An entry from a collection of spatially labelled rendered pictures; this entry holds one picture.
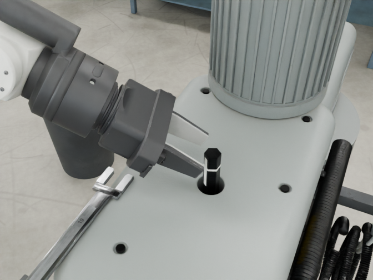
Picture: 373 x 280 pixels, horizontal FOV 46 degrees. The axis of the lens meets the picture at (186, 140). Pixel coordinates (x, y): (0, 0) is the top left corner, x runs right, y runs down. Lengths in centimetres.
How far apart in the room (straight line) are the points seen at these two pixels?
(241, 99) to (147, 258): 29
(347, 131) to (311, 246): 61
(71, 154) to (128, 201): 242
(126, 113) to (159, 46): 393
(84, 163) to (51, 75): 257
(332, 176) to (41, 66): 48
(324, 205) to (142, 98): 33
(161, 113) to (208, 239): 16
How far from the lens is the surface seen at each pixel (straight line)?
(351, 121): 126
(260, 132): 67
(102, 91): 48
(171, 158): 51
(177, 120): 55
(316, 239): 66
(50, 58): 49
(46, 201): 312
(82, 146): 291
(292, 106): 68
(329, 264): 100
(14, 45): 49
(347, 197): 96
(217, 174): 57
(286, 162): 63
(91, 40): 460
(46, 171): 330
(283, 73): 65
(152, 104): 53
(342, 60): 113
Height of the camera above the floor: 234
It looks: 44 degrees down
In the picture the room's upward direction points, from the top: straight up
